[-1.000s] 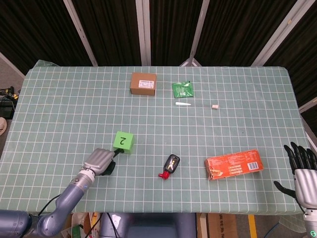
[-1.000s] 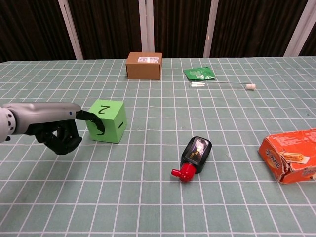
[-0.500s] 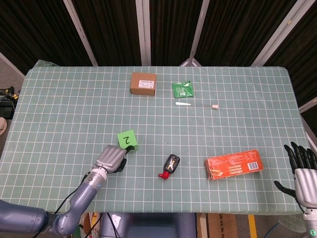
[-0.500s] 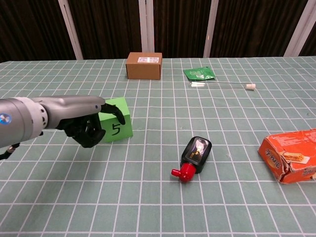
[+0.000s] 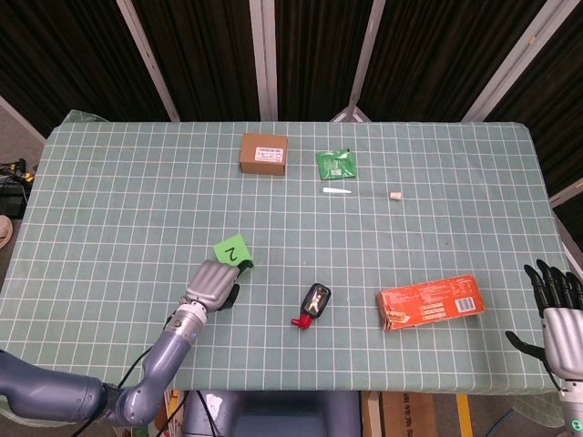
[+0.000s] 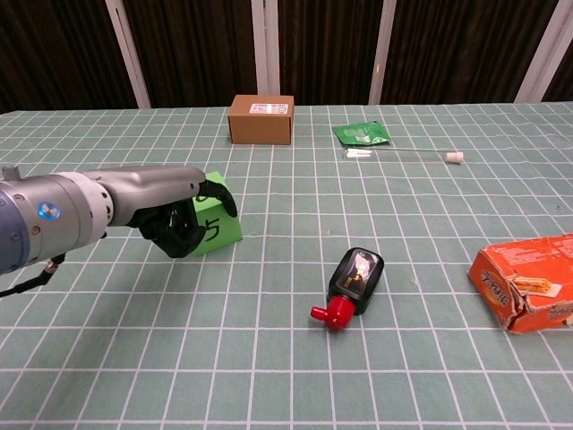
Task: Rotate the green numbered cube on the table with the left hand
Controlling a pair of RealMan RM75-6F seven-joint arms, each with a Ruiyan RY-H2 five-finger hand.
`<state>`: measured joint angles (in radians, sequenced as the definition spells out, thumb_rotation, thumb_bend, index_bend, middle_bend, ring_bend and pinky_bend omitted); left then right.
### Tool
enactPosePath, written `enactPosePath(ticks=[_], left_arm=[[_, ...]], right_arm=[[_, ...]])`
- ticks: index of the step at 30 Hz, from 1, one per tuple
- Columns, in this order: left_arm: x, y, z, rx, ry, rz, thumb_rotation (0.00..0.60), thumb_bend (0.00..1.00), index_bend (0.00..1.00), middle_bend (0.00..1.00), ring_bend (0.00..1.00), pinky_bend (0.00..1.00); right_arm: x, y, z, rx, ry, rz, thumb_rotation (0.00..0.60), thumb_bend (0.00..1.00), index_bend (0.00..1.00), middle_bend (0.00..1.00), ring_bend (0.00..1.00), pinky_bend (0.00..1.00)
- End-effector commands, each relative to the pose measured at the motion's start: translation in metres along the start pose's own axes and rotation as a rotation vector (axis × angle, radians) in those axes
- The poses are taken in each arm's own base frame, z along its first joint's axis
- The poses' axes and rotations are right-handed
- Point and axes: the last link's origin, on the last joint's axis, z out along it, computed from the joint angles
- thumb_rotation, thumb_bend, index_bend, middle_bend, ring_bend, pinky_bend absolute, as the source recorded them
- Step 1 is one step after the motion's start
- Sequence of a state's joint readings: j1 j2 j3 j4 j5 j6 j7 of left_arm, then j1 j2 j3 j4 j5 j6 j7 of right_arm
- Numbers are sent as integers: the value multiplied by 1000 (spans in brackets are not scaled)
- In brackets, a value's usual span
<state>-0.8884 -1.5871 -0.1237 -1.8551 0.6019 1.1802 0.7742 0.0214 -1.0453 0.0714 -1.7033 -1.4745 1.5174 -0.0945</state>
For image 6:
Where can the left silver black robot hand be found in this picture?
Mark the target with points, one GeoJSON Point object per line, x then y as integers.
{"type": "Point", "coordinates": [152, 190]}

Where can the green numbered foam cube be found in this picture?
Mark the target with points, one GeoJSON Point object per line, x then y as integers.
{"type": "Point", "coordinates": [221, 233]}

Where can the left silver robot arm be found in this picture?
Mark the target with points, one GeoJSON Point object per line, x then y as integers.
{"type": "Point", "coordinates": [53, 215]}

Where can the brown cardboard box white label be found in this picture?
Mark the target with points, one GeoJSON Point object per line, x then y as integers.
{"type": "Point", "coordinates": [260, 127]}

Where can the dark ribbed backdrop curtain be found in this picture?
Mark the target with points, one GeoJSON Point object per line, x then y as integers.
{"type": "Point", "coordinates": [201, 45]}

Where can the small white pellet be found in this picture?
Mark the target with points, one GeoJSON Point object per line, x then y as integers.
{"type": "Point", "coordinates": [359, 151]}
{"type": "Point", "coordinates": [358, 156]}

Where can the green white grid tablecloth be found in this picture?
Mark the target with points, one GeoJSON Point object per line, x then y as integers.
{"type": "Point", "coordinates": [268, 367]}

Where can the green foil packet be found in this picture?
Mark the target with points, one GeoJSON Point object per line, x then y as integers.
{"type": "Point", "coordinates": [360, 133]}

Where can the black bottle red cap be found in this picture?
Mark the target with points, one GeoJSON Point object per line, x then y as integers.
{"type": "Point", "coordinates": [356, 280]}

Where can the white thin stick tool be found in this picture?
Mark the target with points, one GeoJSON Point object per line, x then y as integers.
{"type": "Point", "coordinates": [454, 157]}

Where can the torn orange carton box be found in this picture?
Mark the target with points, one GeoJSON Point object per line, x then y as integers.
{"type": "Point", "coordinates": [528, 269]}

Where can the white frame post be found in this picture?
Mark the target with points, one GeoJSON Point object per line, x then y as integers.
{"type": "Point", "coordinates": [271, 45]}
{"type": "Point", "coordinates": [258, 45]}
{"type": "Point", "coordinates": [382, 54]}
{"type": "Point", "coordinates": [130, 58]}
{"type": "Point", "coordinates": [541, 58]}

